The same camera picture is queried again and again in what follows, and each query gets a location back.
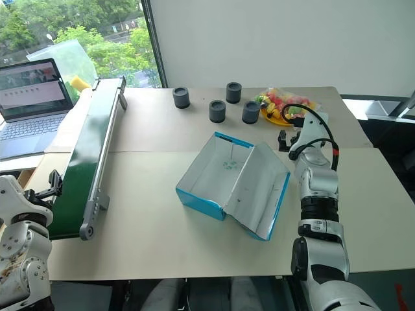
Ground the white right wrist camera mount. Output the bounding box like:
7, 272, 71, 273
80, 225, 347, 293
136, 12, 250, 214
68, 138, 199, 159
289, 109, 331, 156

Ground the yellow plastic plate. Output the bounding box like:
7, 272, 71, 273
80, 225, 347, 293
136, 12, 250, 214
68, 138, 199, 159
260, 108, 295, 127

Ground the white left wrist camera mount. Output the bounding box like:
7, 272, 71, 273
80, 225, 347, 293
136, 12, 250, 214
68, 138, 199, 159
0, 174, 54, 228

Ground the grey open laptop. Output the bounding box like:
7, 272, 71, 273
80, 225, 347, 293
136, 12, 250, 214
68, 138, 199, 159
0, 58, 75, 161

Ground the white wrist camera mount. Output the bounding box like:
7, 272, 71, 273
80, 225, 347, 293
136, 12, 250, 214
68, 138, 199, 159
0, 174, 54, 228
289, 109, 331, 156

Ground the yellow sponge block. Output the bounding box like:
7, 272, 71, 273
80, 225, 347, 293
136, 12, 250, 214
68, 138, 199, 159
71, 75, 92, 94

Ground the clear green plastic bag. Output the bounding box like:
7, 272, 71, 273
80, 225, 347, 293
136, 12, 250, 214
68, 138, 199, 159
25, 38, 99, 98

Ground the blue cardboard box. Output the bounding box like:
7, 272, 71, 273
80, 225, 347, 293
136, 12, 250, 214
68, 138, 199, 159
175, 131, 292, 242

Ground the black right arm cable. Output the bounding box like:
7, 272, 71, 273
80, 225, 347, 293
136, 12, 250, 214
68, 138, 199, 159
281, 103, 340, 172

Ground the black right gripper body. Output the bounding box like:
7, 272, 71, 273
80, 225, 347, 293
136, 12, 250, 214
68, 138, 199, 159
278, 134, 300, 153

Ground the dark grey cylinder cup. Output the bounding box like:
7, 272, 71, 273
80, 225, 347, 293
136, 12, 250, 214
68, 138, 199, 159
208, 100, 227, 124
241, 100, 261, 125
172, 86, 192, 109
225, 82, 244, 104

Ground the green conveyor belt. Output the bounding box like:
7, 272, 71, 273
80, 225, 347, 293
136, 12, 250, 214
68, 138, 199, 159
48, 75, 128, 242

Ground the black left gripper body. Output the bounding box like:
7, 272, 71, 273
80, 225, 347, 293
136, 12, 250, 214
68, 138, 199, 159
23, 189, 55, 210

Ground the clear bag of toy fruit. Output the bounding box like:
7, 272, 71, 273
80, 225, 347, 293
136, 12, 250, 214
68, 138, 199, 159
251, 86, 322, 126

